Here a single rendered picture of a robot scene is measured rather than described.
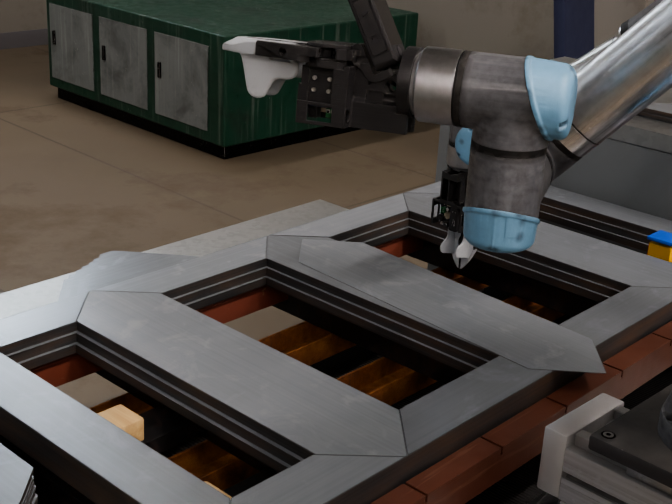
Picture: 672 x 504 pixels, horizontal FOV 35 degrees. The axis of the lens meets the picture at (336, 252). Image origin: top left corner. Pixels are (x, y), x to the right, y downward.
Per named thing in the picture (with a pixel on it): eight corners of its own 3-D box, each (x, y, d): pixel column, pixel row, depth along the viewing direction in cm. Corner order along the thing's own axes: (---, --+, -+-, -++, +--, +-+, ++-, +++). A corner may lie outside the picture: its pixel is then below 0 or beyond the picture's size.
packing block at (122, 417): (94, 436, 167) (93, 414, 165) (121, 425, 170) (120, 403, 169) (118, 452, 163) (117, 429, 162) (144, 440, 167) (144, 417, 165)
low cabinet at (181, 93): (412, 120, 664) (421, 12, 640) (221, 163, 562) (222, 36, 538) (235, 69, 772) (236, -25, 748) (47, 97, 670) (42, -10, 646)
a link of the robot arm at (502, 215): (546, 227, 116) (559, 128, 112) (529, 263, 106) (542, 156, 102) (475, 216, 119) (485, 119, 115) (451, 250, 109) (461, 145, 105)
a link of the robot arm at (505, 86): (561, 158, 102) (572, 69, 99) (447, 143, 105) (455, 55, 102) (572, 138, 109) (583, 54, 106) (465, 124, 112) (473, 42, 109)
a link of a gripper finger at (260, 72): (208, 92, 112) (291, 103, 109) (212, 34, 111) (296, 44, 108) (221, 90, 115) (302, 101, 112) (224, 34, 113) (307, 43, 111)
